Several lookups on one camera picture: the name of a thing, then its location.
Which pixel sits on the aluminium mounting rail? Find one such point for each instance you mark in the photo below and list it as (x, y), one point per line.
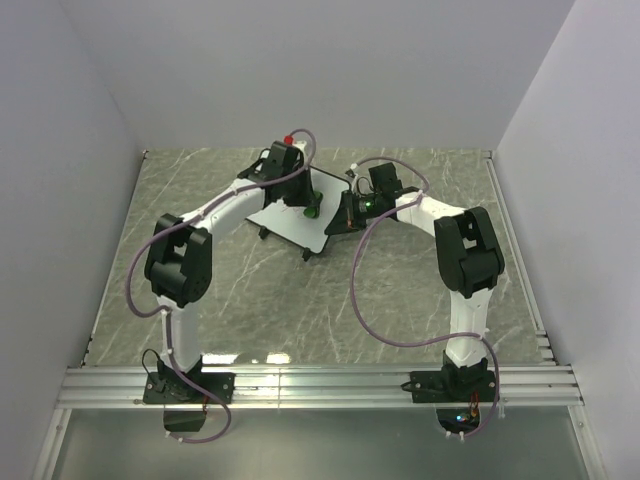
(314, 387)

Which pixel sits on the green whiteboard eraser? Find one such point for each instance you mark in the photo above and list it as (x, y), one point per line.
(312, 211)

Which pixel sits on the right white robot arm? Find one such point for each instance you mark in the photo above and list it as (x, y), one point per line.
(469, 260)

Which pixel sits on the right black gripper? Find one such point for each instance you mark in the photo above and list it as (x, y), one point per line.
(345, 219)

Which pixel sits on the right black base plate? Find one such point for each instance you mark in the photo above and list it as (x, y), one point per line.
(450, 386)

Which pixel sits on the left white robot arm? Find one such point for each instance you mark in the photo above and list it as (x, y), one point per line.
(179, 265)

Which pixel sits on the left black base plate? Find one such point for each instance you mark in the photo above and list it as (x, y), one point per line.
(168, 389)

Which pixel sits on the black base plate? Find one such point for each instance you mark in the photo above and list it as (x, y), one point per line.
(450, 386)
(168, 389)

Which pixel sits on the small whiteboard black frame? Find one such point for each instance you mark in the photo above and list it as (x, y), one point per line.
(291, 224)

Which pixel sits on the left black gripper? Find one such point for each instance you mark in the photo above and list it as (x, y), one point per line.
(305, 196)

